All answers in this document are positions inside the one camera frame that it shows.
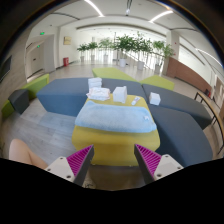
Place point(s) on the red fire extinguisher box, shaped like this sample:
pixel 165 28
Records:
pixel 65 61

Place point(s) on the person's bare knee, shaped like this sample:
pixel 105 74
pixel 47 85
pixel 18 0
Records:
pixel 20 152

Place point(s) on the dark grey cube stool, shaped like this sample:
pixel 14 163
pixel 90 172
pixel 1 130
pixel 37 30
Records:
pixel 19 100

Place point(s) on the white tissue box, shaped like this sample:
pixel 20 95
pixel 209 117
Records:
pixel 120 94

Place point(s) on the blue-grey right sofa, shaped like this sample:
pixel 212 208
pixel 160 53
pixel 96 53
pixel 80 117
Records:
pixel 180 121

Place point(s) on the potted plant in centre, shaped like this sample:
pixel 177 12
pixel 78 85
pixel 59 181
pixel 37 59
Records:
pixel 124 44

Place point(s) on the small white box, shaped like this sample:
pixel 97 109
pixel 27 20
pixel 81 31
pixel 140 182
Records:
pixel 154 99

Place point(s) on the white remote-like object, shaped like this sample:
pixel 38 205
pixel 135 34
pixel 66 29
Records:
pixel 136 99

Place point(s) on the blue-grey left sofa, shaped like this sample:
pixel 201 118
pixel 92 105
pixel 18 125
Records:
pixel 67 96

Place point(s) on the potted plant at left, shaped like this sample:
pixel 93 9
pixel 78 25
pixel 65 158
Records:
pixel 82 49

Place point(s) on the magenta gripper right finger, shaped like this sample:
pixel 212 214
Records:
pixel 153 165

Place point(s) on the yellow ottoman table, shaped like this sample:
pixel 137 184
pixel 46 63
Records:
pixel 115 148

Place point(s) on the light blue towel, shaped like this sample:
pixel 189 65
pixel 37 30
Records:
pixel 113 118

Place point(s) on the potted plant at right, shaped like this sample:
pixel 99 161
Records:
pixel 161 50

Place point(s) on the framed wall picture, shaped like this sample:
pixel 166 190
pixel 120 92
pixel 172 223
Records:
pixel 67 40

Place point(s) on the white crumpled cloth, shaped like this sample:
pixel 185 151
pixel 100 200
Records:
pixel 97 93

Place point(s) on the blue-grey sofa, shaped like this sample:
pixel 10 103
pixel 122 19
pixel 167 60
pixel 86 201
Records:
pixel 67 96
pixel 180 121

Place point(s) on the potted plant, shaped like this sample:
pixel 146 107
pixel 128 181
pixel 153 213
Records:
pixel 82 49
pixel 124 44
pixel 161 50

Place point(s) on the green bench at left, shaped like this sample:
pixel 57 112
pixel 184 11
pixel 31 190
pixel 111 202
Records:
pixel 32 87

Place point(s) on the wooden chair frame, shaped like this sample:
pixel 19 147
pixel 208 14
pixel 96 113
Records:
pixel 215 117

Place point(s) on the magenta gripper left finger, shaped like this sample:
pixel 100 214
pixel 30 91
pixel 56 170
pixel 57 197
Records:
pixel 74 167

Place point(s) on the folded white towel stack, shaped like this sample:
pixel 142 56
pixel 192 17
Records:
pixel 94 82

